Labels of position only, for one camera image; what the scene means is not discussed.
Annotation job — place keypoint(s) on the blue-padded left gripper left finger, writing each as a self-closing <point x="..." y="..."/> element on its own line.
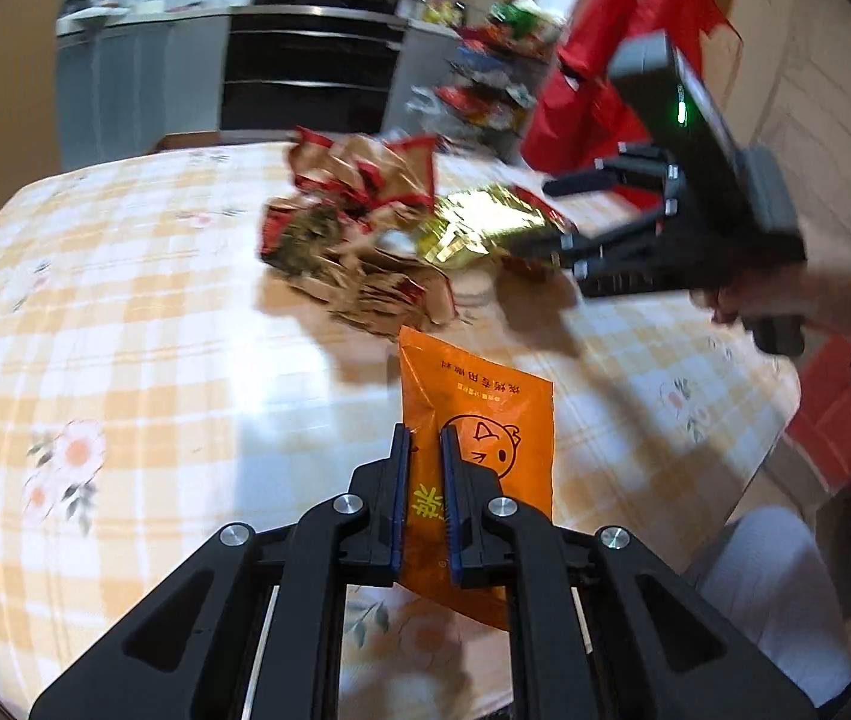
<point x="374" y="553"/>

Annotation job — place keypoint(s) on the person's right hand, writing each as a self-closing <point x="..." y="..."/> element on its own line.
<point x="817" y="290"/>

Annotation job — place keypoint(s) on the red hanging apron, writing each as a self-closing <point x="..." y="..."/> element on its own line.
<point x="615" y="58"/>

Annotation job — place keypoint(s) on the black built-in oven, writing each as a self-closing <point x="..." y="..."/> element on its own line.
<point x="326" y="65"/>

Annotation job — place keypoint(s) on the brown red paper bag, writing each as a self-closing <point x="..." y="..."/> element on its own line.
<point x="328" y="239"/>

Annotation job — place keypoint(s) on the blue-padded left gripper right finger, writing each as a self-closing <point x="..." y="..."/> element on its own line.
<point x="478" y="558"/>

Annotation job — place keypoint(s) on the gold foil snack bag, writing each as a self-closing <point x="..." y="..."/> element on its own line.
<point x="469" y="225"/>

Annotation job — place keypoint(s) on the black wire storage rack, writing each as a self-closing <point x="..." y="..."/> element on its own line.
<point x="477" y="84"/>

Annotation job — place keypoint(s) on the grey kitchen cabinets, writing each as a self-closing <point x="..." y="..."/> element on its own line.
<point x="121" y="88"/>

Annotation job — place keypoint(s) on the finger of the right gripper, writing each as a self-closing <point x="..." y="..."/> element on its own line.
<point x="564" y="249"/>
<point x="610" y="173"/>

